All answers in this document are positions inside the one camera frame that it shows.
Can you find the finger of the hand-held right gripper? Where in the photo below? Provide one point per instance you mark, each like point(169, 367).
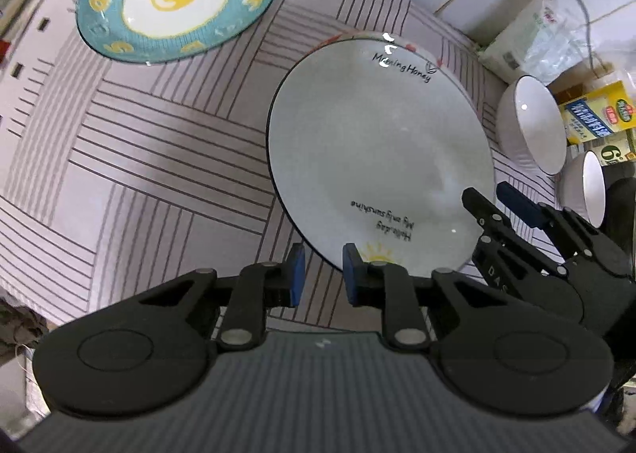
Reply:
point(519, 207)
point(484, 214)

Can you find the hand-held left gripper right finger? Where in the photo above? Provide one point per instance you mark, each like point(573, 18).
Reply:
point(350, 276)

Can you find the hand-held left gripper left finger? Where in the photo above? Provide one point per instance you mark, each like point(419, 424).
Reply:
point(297, 276)

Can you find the large white bowl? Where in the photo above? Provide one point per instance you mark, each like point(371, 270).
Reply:
point(531, 125)

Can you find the white plate with dark rim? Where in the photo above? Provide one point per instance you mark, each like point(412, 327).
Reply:
point(377, 145)

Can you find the small white bowl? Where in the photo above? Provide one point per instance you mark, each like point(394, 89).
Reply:
point(584, 189)

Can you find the dark wok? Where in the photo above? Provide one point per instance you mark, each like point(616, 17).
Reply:
point(622, 204)

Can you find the green label bottle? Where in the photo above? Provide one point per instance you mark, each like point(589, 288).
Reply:
point(618, 150)

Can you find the yellow label oil bottle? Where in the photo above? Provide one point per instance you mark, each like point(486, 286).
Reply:
point(596, 113)

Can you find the white packet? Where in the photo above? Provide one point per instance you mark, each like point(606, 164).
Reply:
point(516, 36)

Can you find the clear plastic bag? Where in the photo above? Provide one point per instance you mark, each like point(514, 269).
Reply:
point(591, 40)

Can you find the striped tablecloth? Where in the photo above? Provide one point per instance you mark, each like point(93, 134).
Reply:
point(149, 150)

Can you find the dark cloth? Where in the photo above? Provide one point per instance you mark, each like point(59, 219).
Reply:
point(17, 324)

